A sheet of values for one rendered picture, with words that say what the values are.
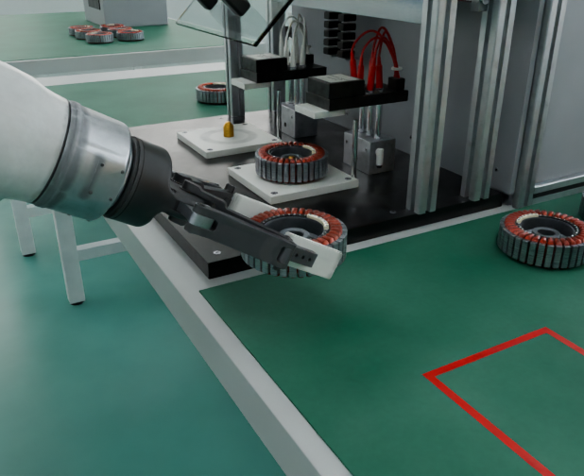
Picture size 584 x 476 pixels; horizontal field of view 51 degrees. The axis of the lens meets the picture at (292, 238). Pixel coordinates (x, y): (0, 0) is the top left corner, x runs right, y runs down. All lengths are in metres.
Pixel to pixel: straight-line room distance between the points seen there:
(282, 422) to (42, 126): 0.29
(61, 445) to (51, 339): 0.49
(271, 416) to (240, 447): 1.06
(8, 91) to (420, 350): 0.41
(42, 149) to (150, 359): 1.45
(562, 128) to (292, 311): 0.54
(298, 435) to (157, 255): 0.36
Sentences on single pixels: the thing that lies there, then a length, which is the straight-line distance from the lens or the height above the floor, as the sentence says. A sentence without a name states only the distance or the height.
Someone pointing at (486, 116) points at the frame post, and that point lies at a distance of 0.89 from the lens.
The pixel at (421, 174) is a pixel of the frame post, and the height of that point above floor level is 0.83.
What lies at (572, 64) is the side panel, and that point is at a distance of 0.99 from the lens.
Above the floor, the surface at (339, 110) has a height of 0.88.
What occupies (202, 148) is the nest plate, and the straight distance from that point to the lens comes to 1.10.
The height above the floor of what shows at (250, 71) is 0.90.
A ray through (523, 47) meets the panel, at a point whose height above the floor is 0.98.
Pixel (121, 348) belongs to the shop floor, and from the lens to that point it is 1.98.
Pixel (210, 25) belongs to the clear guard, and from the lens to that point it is 0.79.
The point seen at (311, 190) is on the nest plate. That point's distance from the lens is 0.90.
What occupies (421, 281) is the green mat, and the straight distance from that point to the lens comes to 0.73.
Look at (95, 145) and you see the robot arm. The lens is 0.51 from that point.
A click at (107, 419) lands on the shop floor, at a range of 1.72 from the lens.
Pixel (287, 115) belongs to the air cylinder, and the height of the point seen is 0.81.
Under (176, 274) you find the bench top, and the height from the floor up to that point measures 0.75.
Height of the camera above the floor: 1.10
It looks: 25 degrees down
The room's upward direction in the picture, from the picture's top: straight up
